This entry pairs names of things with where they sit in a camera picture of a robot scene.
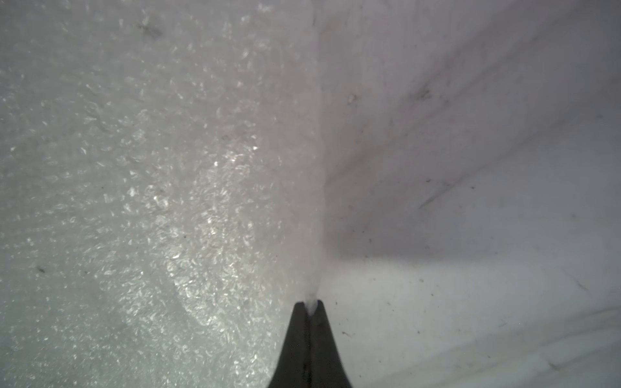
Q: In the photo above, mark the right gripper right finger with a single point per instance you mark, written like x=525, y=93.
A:
x=326, y=368

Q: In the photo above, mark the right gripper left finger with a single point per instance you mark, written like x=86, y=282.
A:
x=293, y=367

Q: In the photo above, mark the clear bubble wrap sheet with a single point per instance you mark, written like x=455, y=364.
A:
x=161, y=190

